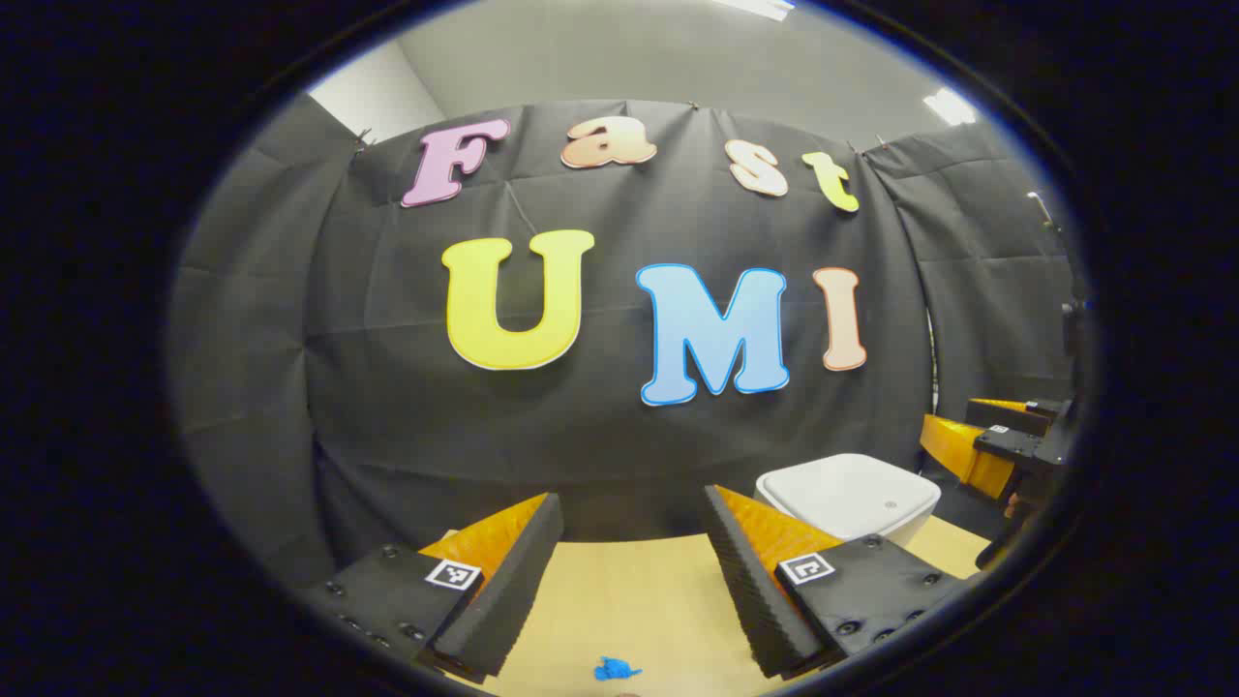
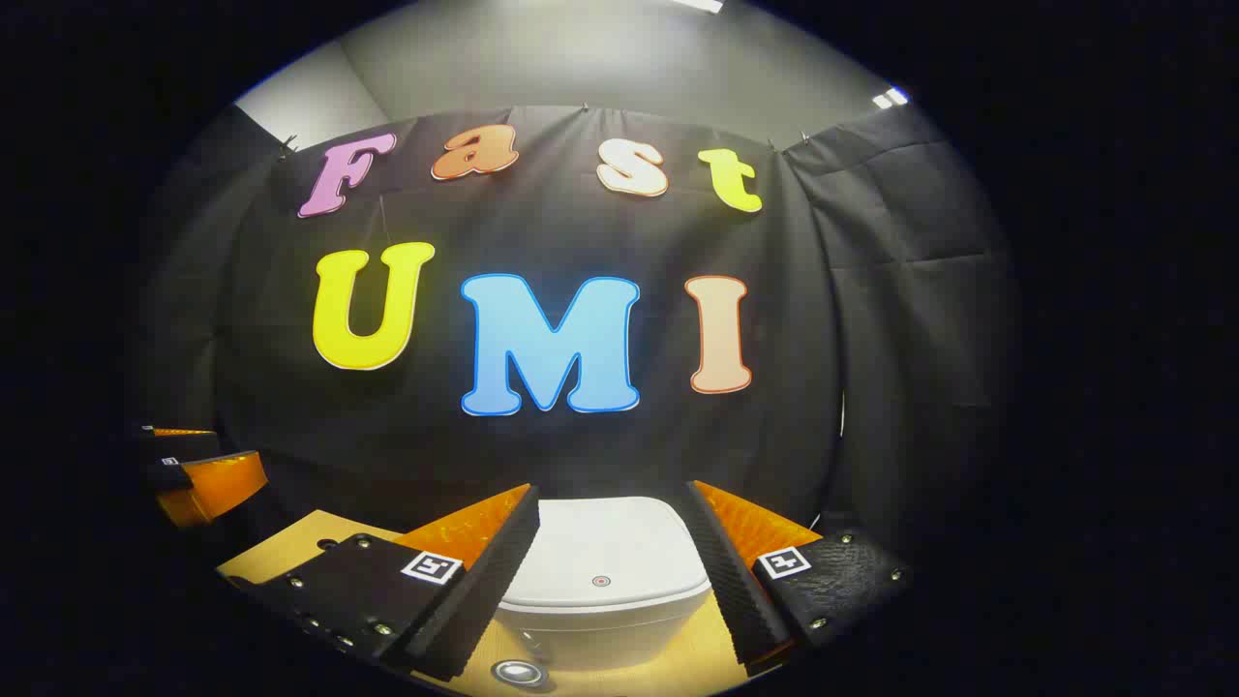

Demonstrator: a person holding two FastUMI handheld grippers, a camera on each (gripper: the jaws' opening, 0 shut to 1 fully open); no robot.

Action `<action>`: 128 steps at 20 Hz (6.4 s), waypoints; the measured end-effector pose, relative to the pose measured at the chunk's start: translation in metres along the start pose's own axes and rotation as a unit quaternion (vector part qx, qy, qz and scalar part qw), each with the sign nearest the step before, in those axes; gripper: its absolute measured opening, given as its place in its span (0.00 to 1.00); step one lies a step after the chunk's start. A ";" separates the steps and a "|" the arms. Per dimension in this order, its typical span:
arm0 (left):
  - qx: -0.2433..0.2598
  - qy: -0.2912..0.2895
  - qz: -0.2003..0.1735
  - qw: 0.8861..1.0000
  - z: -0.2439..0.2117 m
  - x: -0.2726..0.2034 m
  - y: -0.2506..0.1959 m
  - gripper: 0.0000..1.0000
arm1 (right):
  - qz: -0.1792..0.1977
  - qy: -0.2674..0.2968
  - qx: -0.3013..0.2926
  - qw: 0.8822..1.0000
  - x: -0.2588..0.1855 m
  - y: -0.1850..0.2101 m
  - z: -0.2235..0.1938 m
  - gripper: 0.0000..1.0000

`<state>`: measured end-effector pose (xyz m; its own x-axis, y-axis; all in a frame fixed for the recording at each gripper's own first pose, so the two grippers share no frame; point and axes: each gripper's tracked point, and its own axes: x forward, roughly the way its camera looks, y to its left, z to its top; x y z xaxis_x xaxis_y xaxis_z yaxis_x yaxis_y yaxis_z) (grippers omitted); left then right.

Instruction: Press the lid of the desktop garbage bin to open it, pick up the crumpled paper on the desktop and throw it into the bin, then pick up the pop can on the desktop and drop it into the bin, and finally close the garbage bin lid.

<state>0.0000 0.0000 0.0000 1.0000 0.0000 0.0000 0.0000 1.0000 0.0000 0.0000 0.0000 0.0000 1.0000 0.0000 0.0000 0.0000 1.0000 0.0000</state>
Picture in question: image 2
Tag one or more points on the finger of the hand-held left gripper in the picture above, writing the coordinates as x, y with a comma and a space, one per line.
179, 443
213, 489

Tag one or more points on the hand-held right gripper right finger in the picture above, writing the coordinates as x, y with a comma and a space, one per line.
736, 600

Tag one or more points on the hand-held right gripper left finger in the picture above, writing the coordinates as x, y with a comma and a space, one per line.
494, 590

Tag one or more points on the silver pop can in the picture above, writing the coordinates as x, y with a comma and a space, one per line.
518, 672

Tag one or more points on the white desktop garbage bin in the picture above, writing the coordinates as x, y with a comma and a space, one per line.
600, 552

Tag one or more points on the wooden desktop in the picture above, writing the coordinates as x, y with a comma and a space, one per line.
290, 552

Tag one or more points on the black backdrop cloth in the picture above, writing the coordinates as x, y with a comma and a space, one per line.
581, 223

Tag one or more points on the ceiling light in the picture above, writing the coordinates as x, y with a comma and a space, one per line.
699, 4
891, 97

